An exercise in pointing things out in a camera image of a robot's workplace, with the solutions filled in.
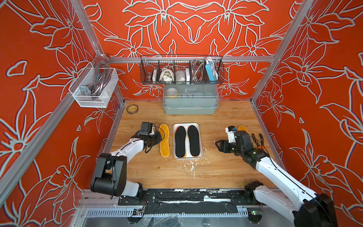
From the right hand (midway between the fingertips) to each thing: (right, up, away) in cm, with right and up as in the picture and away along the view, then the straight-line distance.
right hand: (217, 142), depth 81 cm
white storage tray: (-17, -2, +12) cm, 21 cm away
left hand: (-34, +2, +10) cm, 36 cm away
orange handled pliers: (+32, -3, +11) cm, 34 cm away
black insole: (-22, 0, +12) cm, 25 cm away
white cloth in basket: (-31, +42, +9) cm, 53 cm away
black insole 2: (-12, -1, +12) cm, 17 cm away
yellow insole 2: (-19, -9, +6) cm, 22 cm away
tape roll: (-62, +21, +33) cm, 73 cm away
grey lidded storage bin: (-14, +27, +15) cm, 34 cm away
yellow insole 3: (+25, +6, +20) cm, 32 cm away
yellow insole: (-32, -5, +6) cm, 33 cm away
